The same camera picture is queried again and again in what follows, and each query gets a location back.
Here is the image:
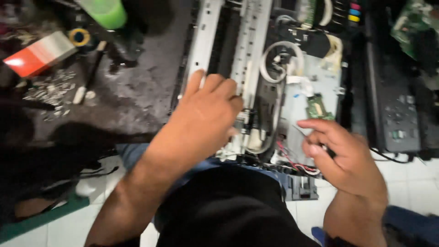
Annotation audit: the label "yellow tape roll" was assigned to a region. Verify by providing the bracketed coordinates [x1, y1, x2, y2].
[68, 28, 91, 47]

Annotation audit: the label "white ribbon cable loop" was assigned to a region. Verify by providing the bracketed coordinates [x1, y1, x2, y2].
[259, 41, 306, 84]

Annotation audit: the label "red and white box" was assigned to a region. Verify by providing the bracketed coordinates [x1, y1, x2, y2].
[3, 31, 78, 79]

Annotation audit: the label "thin black cable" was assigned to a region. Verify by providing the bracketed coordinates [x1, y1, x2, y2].
[369, 148, 414, 165]

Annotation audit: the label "green plastic cup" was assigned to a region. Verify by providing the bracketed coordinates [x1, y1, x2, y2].
[78, 0, 128, 31]

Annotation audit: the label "green mat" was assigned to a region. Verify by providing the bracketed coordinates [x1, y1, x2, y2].
[0, 193, 91, 245]

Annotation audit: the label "pile of small screws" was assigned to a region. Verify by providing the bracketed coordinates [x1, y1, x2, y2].
[22, 70, 78, 121]

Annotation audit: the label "white-handled black screwdriver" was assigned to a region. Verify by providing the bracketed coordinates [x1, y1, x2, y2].
[72, 40, 107, 105]

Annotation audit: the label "dark grey work mat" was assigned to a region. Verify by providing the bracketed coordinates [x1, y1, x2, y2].
[21, 0, 193, 145]

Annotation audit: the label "black cloth bag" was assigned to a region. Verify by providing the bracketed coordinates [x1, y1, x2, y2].
[0, 98, 120, 223]

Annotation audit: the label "black printer cover panel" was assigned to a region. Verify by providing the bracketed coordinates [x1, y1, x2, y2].
[363, 14, 439, 162]

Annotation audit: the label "printer chassis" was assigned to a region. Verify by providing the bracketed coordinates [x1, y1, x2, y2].
[170, 0, 365, 203]

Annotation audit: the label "thin black-handled screwdriver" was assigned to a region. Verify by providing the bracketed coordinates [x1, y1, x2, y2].
[292, 124, 337, 160]

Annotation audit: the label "large green circuit board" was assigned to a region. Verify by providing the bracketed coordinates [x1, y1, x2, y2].
[390, 0, 439, 59]

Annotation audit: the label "person's right hand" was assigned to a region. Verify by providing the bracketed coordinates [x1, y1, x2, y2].
[297, 118, 389, 207]

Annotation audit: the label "red wires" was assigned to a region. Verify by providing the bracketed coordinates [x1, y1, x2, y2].
[276, 140, 320, 174]

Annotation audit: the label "coloured ink cartridge block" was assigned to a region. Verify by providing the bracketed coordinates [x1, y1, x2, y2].
[348, 2, 363, 24]

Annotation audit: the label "small white plastic piece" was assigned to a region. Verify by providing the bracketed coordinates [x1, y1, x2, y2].
[75, 178, 97, 198]

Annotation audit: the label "person's left hand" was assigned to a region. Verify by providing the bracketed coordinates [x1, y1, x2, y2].
[150, 70, 244, 173]

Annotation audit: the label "small green circuit board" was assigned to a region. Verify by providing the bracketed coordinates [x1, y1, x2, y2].
[305, 94, 335, 121]

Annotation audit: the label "person's black shirt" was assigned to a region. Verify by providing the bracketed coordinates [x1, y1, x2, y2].
[155, 166, 322, 247]

